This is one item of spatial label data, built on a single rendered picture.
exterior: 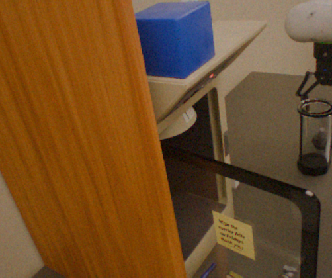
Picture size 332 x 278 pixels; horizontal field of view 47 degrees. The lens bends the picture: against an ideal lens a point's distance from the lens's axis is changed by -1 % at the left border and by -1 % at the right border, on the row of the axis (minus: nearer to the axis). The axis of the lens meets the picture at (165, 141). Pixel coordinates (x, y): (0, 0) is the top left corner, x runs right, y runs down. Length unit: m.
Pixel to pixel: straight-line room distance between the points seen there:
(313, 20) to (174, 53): 0.60
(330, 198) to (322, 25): 0.49
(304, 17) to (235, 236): 0.66
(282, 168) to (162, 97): 0.80
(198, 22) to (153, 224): 0.33
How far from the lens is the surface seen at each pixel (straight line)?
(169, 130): 0.81
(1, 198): 1.06
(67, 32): 0.56
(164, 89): 0.59
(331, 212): 1.18
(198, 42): 0.60
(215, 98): 0.95
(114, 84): 0.53
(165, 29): 0.56
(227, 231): 0.67
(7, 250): 1.12
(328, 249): 1.08
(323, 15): 1.10
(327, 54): 1.27
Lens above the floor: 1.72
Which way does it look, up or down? 30 degrees down
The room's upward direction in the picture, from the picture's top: 11 degrees counter-clockwise
